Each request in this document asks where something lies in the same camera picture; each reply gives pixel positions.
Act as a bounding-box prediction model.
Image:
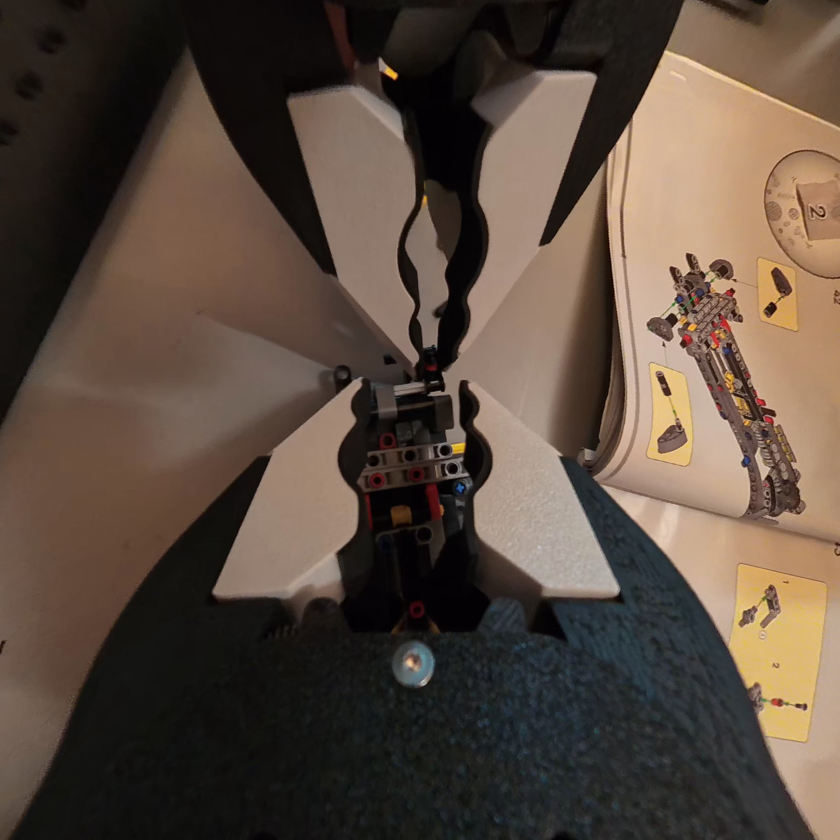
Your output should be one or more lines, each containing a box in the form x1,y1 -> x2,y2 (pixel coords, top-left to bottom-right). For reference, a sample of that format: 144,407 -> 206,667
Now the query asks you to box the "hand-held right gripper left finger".
211,376 -> 370,602

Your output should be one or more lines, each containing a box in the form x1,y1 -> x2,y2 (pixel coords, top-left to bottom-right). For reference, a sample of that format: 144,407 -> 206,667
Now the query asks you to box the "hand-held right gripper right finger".
458,378 -> 623,602

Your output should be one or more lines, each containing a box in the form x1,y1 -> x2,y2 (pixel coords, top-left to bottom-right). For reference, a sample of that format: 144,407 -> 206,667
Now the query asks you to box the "long lego chassis assembly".
331,364 -> 487,636

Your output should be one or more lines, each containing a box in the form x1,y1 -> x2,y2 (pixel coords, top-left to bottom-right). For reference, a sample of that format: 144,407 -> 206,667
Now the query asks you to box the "small black lego subassembly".
416,344 -> 448,395

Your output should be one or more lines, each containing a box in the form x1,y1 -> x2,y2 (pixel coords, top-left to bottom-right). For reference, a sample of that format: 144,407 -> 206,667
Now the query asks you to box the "thick open lego instruction booklet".
577,52 -> 840,546

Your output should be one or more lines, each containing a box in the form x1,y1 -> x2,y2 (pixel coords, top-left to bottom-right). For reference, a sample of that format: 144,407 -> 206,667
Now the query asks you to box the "flat lego instruction sheet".
591,482 -> 840,788

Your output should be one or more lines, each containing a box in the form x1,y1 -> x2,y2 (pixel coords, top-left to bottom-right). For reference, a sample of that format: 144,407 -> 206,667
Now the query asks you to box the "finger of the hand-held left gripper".
436,71 -> 598,365
289,85 -> 427,368

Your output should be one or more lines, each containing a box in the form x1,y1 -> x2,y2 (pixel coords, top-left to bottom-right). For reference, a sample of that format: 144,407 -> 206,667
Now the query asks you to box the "black perforated panel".
0,0 -> 188,427

